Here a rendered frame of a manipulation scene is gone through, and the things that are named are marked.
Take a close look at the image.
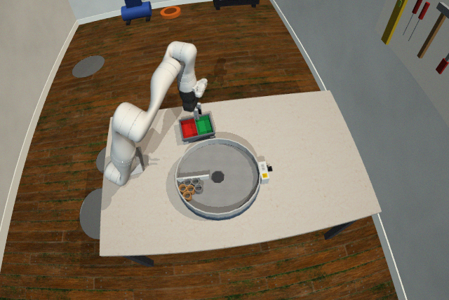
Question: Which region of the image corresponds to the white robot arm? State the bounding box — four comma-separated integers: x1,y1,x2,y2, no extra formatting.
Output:
105,41,197,186

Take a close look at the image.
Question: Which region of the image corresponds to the grey round turntable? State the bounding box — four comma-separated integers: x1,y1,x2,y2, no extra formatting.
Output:
175,138,272,221

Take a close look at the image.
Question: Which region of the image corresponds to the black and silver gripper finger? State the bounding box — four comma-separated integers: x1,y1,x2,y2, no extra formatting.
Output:
193,109,200,120
196,102,202,114

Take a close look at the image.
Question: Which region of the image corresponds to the bronze bushing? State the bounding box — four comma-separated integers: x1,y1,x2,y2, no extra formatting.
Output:
187,185,195,195
183,191,192,202
179,184,187,194

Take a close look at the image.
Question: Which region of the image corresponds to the grey crate with red and green compartments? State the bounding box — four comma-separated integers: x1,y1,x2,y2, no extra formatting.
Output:
179,113,215,145

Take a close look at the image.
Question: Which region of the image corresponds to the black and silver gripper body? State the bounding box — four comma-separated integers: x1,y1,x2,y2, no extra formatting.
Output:
177,76,208,112

